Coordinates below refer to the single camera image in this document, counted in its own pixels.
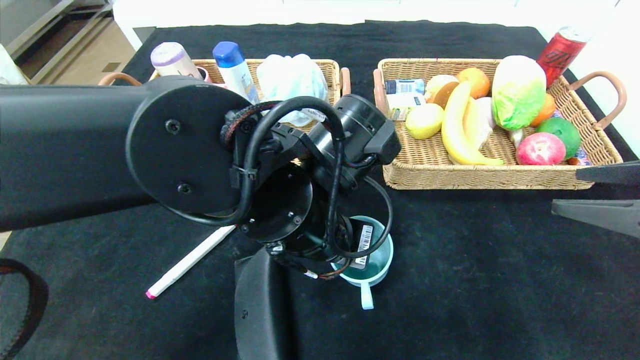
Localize green round fruit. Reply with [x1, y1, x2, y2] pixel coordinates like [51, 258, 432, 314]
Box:
[536, 116, 582, 160]

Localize black sleeved cable loop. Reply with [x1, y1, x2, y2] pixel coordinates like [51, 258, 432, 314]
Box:
[0, 258, 50, 360]

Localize small blue labelled bottle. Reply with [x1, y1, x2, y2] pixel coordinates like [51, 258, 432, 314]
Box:
[384, 78, 426, 96]

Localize green white napa cabbage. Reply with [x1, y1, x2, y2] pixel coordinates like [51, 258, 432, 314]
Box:
[491, 55, 548, 131]

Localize light teal mug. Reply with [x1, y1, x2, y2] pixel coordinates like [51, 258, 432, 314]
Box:
[330, 215, 395, 311]

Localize white marker pink ends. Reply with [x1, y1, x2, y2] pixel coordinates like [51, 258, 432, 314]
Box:
[145, 225, 237, 300]

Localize yellow lemon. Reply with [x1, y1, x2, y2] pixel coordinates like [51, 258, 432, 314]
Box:
[405, 103, 446, 140]

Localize light blue bath loofah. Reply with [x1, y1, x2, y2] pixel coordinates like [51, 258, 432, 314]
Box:
[256, 53, 331, 127]

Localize white hanging cloth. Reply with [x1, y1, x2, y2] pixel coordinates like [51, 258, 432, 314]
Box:
[0, 44, 30, 86]

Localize golden bread loaf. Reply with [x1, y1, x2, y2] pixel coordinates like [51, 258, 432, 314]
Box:
[462, 97, 494, 151]

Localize black curved plastic object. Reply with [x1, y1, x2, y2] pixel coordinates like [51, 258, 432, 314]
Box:
[234, 247, 293, 360]

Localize yellow banana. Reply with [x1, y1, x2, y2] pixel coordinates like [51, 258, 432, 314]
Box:
[441, 81, 505, 167]

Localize white bottle blue cap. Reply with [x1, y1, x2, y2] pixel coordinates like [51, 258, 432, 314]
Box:
[212, 41, 262, 106]

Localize pale pink onion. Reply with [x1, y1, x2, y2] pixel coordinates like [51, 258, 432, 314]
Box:
[479, 96, 497, 128]

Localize pink round bun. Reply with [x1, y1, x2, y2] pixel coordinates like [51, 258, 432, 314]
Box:
[424, 74, 461, 109]

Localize red soda can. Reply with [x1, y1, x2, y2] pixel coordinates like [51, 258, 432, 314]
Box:
[536, 26, 588, 85]

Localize purple capped bottle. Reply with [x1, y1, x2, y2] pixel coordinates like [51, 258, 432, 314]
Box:
[150, 41, 204, 81]

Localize wicker basket with toiletries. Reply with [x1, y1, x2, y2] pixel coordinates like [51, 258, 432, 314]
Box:
[97, 58, 352, 168]

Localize grey metal shelf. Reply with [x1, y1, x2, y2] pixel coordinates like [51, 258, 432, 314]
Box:
[0, 0, 113, 85]

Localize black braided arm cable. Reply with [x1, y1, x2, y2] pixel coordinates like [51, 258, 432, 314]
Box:
[221, 101, 282, 150]

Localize red apple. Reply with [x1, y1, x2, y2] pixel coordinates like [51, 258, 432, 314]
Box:
[515, 132, 567, 166]

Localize wicker basket with food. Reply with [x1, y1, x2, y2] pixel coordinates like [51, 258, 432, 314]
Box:
[372, 57, 627, 191]

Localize large orange fruit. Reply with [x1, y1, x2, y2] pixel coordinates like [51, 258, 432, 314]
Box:
[457, 67, 491, 99]

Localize white juice carton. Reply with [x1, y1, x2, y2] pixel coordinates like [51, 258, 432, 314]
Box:
[386, 93, 426, 122]

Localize black table cloth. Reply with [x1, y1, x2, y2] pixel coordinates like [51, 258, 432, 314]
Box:
[0, 20, 640, 360]

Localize colourful snack wrapper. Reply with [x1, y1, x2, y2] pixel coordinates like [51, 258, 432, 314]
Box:
[567, 147, 592, 167]

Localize small orange fruit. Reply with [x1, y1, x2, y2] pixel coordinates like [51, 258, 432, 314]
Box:
[529, 92, 557, 128]

